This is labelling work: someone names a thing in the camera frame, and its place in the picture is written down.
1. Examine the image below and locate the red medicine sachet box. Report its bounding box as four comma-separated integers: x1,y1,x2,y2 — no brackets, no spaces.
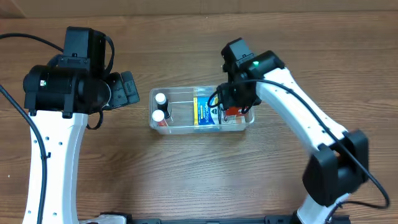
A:
224,106,244,116

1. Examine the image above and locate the white Hansaplast plaster box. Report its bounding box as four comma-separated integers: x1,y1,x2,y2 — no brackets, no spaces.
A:
221,112,246,124

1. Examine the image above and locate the black bottle with white cap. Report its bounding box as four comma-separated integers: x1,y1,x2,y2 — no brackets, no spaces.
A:
155,93,170,119

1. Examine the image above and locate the orange tube with white cap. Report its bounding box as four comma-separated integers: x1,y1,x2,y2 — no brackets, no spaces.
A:
152,110,168,127

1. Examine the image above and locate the blue yellow cough drops box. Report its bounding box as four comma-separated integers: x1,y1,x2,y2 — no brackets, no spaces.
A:
193,96,220,126

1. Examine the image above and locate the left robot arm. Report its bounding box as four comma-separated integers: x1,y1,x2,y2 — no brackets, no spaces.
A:
23,27,139,223

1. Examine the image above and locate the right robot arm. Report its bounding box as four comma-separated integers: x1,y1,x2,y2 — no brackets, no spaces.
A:
216,38,369,223

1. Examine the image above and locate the clear plastic container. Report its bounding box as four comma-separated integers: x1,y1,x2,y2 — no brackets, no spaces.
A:
149,86,254,134

